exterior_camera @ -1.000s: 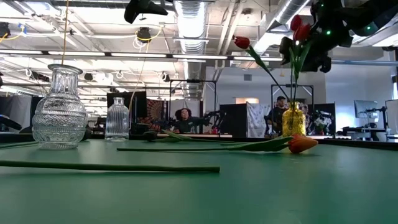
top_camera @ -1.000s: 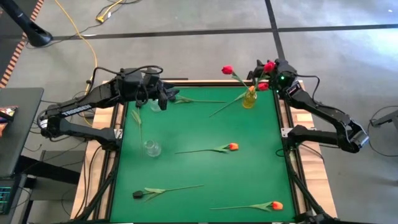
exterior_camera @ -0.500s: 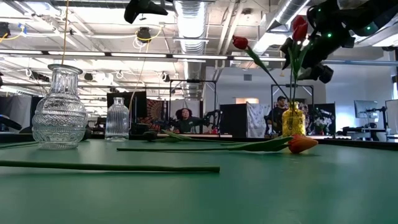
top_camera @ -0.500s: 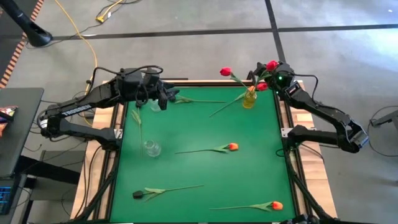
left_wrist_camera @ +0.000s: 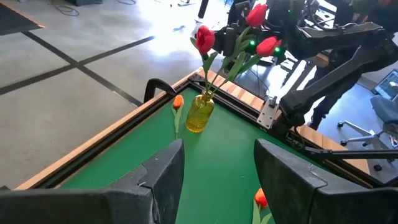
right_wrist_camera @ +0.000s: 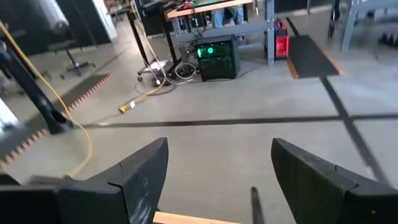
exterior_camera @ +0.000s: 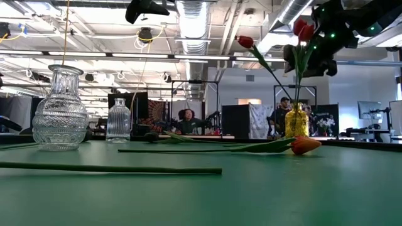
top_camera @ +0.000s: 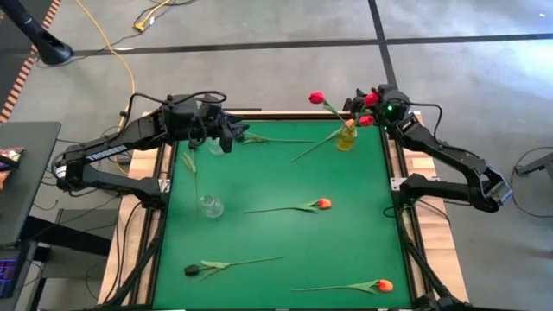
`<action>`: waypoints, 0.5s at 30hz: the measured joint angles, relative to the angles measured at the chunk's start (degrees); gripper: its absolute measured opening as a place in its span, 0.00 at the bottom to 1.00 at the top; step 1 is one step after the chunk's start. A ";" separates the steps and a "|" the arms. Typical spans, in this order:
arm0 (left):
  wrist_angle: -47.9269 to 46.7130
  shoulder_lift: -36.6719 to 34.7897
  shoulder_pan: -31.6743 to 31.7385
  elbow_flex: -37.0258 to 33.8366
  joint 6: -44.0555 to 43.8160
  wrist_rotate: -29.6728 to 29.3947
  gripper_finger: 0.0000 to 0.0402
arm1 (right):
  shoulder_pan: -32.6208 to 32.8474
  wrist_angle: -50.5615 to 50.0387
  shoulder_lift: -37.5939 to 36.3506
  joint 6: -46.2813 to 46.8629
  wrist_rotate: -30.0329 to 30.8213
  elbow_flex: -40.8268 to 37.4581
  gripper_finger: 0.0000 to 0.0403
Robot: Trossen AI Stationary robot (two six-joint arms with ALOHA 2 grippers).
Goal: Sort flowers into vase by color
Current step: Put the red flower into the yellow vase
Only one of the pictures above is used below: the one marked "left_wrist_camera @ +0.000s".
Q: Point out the yellow glass vase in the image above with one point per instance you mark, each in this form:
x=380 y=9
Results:
x=199 y=115

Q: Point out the black floor mat orange edge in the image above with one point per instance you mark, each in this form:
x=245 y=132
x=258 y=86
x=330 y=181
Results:
x=15 y=21

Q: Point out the black aluminium table frame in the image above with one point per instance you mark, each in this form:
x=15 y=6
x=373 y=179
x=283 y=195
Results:
x=109 y=140

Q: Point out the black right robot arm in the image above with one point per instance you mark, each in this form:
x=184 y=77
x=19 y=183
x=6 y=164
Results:
x=342 y=37

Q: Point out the red artificial tulip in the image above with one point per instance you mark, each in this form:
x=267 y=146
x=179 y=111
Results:
x=205 y=39
x=268 y=46
x=257 y=15

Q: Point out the silver mounting bracket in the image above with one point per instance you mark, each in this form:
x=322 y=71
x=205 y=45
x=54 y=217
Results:
x=266 y=115

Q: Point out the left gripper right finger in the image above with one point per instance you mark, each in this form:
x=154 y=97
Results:
x=295 y=193

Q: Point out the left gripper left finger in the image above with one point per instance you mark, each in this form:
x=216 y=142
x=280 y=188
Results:
x=164 y=180

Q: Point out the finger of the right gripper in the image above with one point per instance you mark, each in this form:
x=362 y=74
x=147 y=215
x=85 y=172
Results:
x=219 y=41
x=230 y=42

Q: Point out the person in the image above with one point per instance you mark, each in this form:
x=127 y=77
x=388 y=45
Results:
x=203 y=7

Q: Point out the orange artificial tulip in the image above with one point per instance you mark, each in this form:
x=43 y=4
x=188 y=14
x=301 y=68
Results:
x=260 y=197
x=178 y=101

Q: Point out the green table mat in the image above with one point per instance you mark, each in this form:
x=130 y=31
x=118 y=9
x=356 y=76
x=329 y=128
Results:
x=217 y=161

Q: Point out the grey office chair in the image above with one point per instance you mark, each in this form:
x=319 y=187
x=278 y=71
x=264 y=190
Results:
x=385 y=109

